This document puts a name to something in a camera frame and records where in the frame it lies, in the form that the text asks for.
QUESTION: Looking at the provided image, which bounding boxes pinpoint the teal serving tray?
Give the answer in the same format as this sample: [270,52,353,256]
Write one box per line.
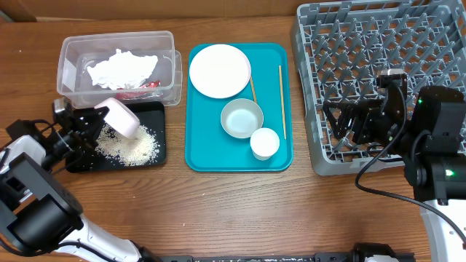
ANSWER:
[185,43,293,172]

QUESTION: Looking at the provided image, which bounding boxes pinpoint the red snack wrapper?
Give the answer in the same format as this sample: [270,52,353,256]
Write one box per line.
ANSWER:
[115,80,160,100]

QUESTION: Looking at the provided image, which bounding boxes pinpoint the black tray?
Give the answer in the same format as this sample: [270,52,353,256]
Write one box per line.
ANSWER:
[68,102,167,173]

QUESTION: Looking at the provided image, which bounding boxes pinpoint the grey dishwasher rack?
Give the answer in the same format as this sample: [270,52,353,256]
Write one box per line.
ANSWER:
[291,0,465,175]

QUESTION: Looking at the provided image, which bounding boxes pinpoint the grey bowl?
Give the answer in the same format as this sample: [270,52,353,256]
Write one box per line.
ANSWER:
[221,98,264,139]

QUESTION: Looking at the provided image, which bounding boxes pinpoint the white napkin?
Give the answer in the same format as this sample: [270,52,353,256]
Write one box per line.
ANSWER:
[87,49,159,90]

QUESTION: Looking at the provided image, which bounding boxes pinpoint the pink bowl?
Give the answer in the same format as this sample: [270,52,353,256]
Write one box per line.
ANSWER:
[94,98,140,139]

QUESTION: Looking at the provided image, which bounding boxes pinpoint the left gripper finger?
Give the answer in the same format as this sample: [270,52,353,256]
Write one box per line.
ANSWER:
[73,107,109,126]
[66,138,101,170]

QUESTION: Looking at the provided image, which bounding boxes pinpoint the spilled rice pile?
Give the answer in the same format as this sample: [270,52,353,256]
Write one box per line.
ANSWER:
[95,124,161,167]

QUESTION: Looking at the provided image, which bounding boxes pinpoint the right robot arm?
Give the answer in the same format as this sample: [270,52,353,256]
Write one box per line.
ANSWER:
[323,80,465,261]

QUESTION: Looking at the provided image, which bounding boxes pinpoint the clear plastic bin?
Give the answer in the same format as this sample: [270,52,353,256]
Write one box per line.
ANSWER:
[57,31,183,108]

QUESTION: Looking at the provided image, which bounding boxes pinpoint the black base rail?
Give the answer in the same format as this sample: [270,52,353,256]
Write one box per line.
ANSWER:
[155,243,416,262]

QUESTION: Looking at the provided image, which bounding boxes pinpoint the long wooden chopstick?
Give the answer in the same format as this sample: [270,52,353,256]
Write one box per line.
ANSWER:
[278,65,287,140]

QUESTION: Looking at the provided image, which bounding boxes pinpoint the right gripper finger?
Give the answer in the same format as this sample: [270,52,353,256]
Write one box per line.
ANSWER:
[329,116,355,139]
[323,99,382,120]

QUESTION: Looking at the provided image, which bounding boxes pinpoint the white cup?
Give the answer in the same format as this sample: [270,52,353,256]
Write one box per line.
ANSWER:
[250,127,280,161]

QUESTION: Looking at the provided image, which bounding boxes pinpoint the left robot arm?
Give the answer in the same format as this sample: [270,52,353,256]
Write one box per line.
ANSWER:
[1,106,159,261]

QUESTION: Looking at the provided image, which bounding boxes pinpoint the white round plate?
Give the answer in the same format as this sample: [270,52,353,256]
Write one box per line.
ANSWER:
[189,44,252,99]

